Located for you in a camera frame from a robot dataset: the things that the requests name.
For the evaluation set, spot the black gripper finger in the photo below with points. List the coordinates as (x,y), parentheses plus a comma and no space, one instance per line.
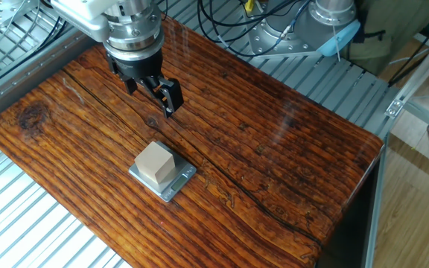
(129,85)
(170,97)

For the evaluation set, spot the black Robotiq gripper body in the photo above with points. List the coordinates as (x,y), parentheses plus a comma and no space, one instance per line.
(140,67)

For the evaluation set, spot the light wooden cube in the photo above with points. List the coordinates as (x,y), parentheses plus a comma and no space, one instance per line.
(155,162)

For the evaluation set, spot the silver UR5 robot arm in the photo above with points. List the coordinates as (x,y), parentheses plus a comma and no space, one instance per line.
(132,26)

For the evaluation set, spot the small silver digital scale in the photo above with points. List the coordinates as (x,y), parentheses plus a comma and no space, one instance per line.
(179,182)

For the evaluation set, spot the glossy wood-grain board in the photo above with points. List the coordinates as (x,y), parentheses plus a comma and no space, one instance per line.
(255,149)

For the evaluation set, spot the grey aluminium table rail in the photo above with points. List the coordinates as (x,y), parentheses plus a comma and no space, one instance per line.
(21,78)

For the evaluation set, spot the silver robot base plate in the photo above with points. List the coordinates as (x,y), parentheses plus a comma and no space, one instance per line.
(270,42)

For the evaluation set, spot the aluminium frame rail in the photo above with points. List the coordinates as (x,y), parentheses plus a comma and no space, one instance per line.
(376,208)

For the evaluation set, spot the aluminium frame post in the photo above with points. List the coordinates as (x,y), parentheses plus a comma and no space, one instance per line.
(419,70)

